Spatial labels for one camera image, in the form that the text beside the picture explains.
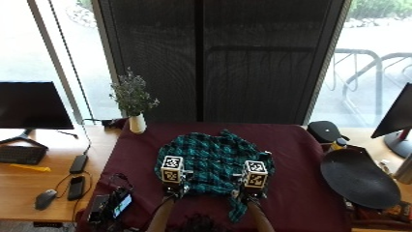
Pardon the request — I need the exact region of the person's left hand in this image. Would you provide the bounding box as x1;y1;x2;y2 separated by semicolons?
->
162;168;195;200

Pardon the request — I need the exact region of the person's right hand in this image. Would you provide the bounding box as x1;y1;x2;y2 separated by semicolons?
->
231;173;271;203

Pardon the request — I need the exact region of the right glove white marker cube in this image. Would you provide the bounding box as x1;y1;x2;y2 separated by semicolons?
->
241;159;271;189

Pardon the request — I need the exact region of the glove white marker cube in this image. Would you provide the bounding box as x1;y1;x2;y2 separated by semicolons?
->
161;155;187;185
241;159;271;189

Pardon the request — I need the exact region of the left glove white marker cube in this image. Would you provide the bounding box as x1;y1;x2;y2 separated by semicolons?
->
161;155;187;185

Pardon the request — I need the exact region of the maroon tablecloth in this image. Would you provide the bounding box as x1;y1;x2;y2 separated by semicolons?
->
77;121;355;232

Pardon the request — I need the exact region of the green plaid cloth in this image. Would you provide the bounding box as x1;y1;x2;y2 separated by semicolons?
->
154;129;278;224

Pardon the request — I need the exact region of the black device with lit screen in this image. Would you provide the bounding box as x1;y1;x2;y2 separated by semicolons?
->
87;188;135;225

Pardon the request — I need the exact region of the white vase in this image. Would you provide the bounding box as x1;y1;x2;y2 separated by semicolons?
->
129;112;149;135

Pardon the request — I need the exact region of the black smartphone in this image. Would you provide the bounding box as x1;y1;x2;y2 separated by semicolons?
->
66;175;87;202

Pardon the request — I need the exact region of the black power adapter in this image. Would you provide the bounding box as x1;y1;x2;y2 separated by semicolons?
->
69;154;91;175

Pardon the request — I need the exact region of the grey computer mouse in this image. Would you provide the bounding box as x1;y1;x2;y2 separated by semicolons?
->
34;188;59;212

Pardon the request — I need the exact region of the bunch of small pale flowers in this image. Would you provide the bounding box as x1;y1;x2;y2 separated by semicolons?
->
109;67;162;117

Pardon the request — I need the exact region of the yellow flat strip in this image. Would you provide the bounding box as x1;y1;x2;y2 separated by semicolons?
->
10;162;54;173

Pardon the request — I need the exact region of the black keyboard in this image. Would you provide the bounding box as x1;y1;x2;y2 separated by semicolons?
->
0;145;50;166

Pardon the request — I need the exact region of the dark mesh window screen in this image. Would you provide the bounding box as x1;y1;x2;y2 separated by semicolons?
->
93;0;349;126

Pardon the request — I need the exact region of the black monitor with round base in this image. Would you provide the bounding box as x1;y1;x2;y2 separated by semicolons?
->
370;81;412;160

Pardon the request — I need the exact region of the black computer monitor on stand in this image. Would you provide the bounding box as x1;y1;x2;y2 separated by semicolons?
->
0;80;77;150

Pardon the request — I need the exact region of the grey metal bike rack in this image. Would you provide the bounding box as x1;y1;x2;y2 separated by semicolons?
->
325;47;412;118

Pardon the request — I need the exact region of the black cable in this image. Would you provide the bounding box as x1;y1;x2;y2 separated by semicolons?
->
57;124;94;223

